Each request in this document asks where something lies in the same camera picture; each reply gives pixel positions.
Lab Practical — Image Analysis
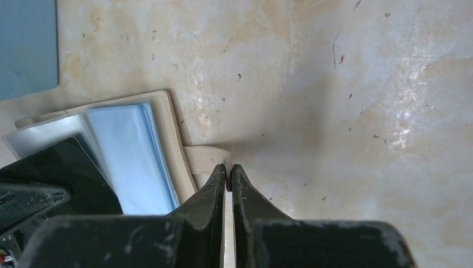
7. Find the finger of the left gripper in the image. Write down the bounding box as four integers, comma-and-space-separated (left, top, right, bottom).
1, 181, 71, 237

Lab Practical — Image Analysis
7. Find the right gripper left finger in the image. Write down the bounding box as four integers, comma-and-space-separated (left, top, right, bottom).
18, 164, 226, 267

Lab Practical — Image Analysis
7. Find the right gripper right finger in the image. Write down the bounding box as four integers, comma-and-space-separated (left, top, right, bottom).
230, 164, 416, 267

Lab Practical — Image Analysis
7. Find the black credit card stack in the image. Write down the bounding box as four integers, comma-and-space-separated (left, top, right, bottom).
1, 137, 123, 215

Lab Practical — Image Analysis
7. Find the beige card holder wallet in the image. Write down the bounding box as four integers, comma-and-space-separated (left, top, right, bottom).
2, 90, 231, 215

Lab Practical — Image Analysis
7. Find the blue three-compartment box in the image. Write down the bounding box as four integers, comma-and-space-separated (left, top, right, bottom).
1, 0, 59, 100

